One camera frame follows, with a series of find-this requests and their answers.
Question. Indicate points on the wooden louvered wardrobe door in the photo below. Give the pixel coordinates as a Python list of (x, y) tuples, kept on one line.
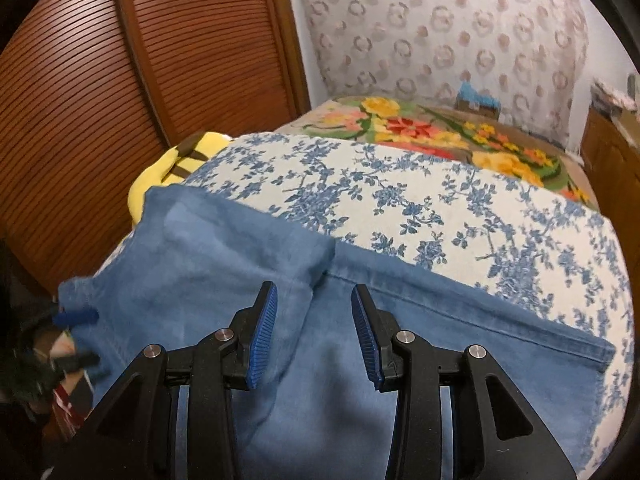
[(210, 45), (65, 110)]

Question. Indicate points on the blue crumpled bag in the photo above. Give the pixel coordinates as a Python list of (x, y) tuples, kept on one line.
[(477, 92)]

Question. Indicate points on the yellow plush toy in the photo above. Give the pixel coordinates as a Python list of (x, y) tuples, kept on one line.
[(155, 175)]

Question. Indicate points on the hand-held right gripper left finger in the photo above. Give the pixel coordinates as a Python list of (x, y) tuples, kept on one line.
[(262, 340)]

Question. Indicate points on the blue denim pants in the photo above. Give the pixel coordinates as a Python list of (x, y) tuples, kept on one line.
[(200, 250)]

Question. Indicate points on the long wooden cabinet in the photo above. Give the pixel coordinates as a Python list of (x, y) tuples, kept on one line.
[(612, 170)]

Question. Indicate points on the colourful flower blanket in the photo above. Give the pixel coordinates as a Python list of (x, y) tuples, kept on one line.
[(400, 125)]

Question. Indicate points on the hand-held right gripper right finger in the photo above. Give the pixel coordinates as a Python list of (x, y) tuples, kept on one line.
[(367, 340)]

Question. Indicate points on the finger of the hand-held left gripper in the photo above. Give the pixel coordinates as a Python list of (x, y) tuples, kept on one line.
[(75, 318), (75, 360)]

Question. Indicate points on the blue floral white cloth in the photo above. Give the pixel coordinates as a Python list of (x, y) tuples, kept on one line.
[(450, 210)]

